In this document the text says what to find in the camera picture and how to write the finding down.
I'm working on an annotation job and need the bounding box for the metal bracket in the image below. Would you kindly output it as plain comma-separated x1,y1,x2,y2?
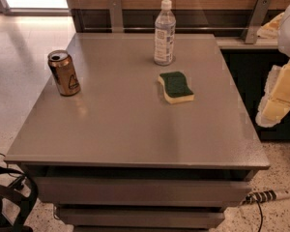
108,0,124,33
242,0,272,44

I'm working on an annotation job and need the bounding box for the grey drawer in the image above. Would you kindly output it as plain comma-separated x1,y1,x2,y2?
56,208,224,229
36,177,250,207

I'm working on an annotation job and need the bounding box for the green and yellow sponge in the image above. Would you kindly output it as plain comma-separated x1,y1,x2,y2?
159,72,194,104

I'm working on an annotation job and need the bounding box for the lower grey drawer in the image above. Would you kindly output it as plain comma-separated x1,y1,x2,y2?
56,208,224,229

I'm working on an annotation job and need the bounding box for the clear plastic water bottle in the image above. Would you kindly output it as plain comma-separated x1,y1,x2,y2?
154,0,176,66

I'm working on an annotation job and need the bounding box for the upper grey drawer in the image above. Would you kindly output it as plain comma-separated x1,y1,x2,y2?
36,177,250,207

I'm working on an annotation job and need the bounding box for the left metal bracket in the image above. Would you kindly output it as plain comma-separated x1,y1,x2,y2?
108,0,124,33

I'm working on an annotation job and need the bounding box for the black chair base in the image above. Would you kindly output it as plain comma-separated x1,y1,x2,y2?
0,166,39,232

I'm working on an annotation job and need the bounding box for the right metal bracket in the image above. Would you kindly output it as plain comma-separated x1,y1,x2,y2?
242,0,272,44

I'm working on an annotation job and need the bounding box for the wooden counter panel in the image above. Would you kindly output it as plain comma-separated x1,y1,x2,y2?
67,0,290,35

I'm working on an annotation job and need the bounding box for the striped power strip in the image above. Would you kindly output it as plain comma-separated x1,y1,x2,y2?
242,189,290,205

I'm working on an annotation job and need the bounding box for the black power cable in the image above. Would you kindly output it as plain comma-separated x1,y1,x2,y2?
251,199,265,232

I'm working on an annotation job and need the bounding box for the orange soda can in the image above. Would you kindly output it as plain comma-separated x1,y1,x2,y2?
47,50,80,96

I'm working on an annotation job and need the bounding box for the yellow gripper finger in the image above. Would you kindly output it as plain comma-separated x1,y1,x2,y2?
255,60,290,128
257,13,284,39

